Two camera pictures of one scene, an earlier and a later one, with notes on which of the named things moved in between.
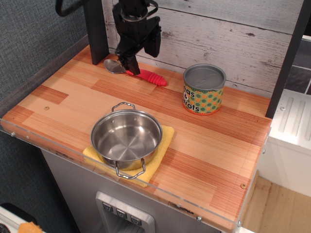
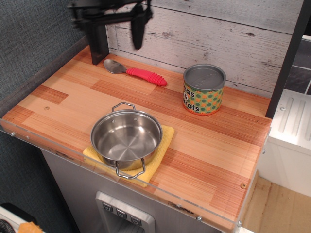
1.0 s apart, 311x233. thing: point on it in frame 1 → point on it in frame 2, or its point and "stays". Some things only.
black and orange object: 31,226 stays
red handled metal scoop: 113,66 stays
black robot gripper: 132,35 → 88,15
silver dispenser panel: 114,215 stays
